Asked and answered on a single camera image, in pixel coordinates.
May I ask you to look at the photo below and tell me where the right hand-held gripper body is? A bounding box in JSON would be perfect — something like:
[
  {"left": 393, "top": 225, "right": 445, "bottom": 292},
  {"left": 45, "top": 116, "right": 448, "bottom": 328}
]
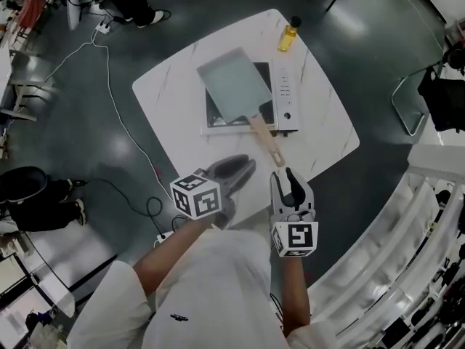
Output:
[{"left": 269, "top": 204, "right": 320, "bottom": 258}]

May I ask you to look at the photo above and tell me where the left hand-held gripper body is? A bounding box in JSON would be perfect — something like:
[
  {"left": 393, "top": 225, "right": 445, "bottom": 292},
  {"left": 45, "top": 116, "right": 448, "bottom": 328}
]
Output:
[{"left": 169, "top": 164, "right": 239, "bottom": 229}]

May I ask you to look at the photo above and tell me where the rectangular grey frying pan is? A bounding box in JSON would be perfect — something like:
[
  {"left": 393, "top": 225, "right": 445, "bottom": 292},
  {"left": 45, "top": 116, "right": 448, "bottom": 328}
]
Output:
[{"left": 195, "top": 47, "right": 286, "bottom": 169}]

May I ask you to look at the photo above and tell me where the white induction cooktop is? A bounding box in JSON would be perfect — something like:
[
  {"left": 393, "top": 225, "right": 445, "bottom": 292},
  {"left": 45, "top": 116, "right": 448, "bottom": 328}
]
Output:
[{"left": 200, "top": 58, "right": 301, "bottom": 137}]

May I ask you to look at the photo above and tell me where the person's left forearm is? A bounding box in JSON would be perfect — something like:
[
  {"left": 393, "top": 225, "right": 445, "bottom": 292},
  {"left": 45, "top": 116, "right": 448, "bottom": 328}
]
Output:
[{"left": 132, "top": 216, "right": 219, "bottom": 297}]

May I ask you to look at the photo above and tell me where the person's right forearm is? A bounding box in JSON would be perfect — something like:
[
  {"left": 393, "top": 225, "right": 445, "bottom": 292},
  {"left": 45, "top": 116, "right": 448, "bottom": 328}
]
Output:
[{"left": 279, "top": 256, "right": 312, "bottom": 337}]

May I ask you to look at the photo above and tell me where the white railing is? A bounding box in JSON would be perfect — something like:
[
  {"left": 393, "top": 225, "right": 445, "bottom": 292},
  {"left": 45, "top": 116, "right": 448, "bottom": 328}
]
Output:
[{"left": 307, "top": 143, "right": 465, "bottom": 349}]

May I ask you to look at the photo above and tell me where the person's white shirt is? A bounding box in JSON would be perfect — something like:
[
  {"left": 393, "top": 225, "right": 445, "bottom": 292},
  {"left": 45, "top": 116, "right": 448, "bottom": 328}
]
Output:
[{"left": 67, "top": 229, "right": 342, "bottom": 349}]

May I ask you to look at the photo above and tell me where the yellow oil bottle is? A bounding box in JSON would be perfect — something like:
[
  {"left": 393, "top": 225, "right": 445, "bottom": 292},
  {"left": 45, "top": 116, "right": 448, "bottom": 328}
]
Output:
[{"left": 278, "top": 15, "right": 302, "bottom": 53}]

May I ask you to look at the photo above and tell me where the white and black oval device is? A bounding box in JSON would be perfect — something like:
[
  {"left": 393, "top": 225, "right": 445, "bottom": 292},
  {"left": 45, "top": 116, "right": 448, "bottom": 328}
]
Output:
[{"left": 66, "top": 0, "right": 83, "bottom": 31}]

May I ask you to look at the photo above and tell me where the white work table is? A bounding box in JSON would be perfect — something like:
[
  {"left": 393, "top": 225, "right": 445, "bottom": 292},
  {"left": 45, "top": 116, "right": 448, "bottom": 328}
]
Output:
[{"left": 0, "top": 45, "right": 55, "bottom": 123}]

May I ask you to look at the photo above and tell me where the pink draped chair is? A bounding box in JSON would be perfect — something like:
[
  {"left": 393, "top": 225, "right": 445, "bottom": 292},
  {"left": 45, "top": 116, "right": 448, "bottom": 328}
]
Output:
[{"left": 16, "top": 0, "right": 41, "bottom": 39}]

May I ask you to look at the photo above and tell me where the looped black cable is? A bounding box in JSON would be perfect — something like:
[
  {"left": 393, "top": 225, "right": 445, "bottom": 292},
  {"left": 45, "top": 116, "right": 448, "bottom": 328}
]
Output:
[{"left": 83, "top": 178, "right": 190, "bottom": 232}]

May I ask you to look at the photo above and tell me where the metal frame chair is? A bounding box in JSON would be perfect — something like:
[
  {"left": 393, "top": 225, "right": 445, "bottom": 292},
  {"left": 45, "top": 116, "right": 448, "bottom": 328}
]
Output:
[{"left": 391, "top": 62, "right": 442, "bottom": 137}]

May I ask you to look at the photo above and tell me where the long white cable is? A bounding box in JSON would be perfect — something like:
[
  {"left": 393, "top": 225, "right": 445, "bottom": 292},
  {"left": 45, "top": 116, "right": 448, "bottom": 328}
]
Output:
[{"left": 43, "top": 31, "right": 175, "bottom": 199}]

